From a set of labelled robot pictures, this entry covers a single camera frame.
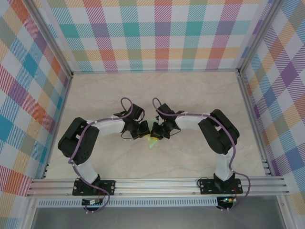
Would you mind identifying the grey metal sheet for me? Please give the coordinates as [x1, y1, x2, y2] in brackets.
[30, 206, 286, 229]

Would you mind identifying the small black circuit board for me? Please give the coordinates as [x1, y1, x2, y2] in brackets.
[81, 199, 103, 206]

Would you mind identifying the thin black right gripper wire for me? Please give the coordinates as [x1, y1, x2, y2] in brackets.
[168, 127, 182, 138]

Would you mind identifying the thin black gripper wire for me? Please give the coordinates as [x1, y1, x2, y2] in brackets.
[121, 130, 136, 140]
[168, 127, 182, 138]

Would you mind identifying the thin black left gripper wire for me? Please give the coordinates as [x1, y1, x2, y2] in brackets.
[121, 130, 136, 140]

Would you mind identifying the wide aluminium mounting rail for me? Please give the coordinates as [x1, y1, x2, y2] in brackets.
[25, 176, 290, 198]

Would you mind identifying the thin aluminium wall rail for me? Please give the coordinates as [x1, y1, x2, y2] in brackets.
[71, 69, 241, 75]

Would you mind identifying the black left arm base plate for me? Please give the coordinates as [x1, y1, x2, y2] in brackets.
[72, 179, 117, 197]

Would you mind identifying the slotted grey cable strip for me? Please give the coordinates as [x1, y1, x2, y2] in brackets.
[37, 199, 219, 208]

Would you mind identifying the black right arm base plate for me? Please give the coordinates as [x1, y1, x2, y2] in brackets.
[199, 178, 243, 195]

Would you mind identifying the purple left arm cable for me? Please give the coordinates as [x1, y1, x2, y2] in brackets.
[68, 97, 133, 214]

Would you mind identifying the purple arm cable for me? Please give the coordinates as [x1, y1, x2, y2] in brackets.
[152, 97, 251, 212]
[68, 97, 133, 214]

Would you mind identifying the aluminium side rail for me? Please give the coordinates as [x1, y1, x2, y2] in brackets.
[42, 73, 73, 179]
[237, 71, 274, 177]

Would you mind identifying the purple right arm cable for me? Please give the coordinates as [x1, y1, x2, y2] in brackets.
[152, 97, 251, 212]

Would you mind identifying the aluminium corner post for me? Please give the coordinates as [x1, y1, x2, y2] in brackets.
[238, 0, 285, 74]
[23, 0, 73, 79]

